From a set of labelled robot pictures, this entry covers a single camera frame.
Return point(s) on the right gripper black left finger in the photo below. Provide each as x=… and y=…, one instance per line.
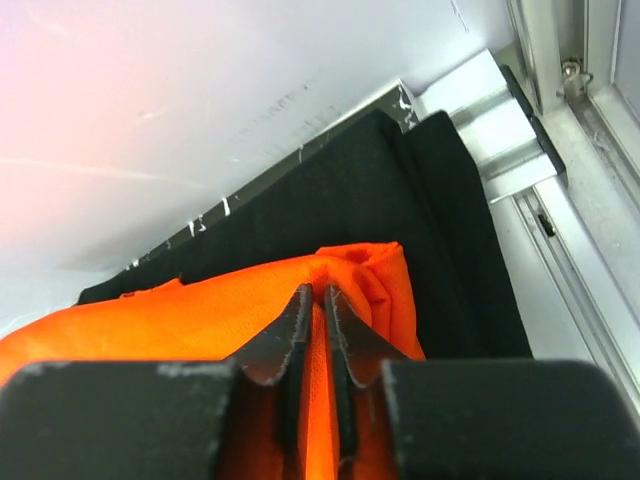
x=237, y=418

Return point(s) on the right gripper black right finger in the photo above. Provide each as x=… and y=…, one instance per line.
x=400, y=418

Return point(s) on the orange t shirt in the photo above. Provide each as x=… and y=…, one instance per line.
x=211, y=319

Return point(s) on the folded black t shirt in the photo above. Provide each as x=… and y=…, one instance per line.
x=372, y=183

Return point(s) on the right aluminium corner post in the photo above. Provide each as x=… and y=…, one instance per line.
x=530, y=87

